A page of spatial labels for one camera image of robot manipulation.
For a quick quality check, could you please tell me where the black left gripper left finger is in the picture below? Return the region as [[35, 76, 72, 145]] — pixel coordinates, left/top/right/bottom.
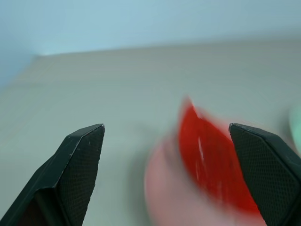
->
[[0, 123, 105, 226]]

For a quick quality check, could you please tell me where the pink plate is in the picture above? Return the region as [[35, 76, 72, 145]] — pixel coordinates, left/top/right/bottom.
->
[[143, 134, 269, 226]]

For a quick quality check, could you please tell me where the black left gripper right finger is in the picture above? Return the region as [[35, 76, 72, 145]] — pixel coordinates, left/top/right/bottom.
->
[[228, 122, 301, 226]]

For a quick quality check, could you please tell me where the green plate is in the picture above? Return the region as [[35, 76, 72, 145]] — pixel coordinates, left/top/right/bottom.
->
[[288, 105, 301, 148]]

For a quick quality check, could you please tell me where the red chili pepper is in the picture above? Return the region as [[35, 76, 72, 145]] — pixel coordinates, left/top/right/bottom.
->
[[177, 96, 261, 216]]

